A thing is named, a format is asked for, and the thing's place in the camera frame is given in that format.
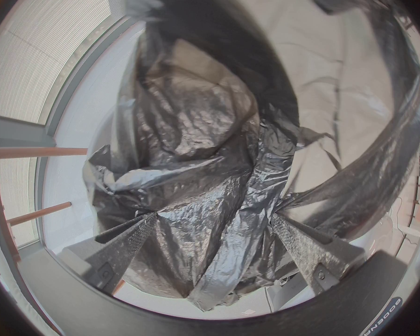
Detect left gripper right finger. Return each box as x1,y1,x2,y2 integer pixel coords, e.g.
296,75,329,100
270,212,367,296

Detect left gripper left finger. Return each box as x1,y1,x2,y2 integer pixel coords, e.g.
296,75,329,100
85,211,159,296

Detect black plastic bag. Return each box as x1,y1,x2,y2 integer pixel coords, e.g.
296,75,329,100
84,0,420,311

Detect window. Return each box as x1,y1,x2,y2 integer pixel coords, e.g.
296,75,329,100
0,0,146,250

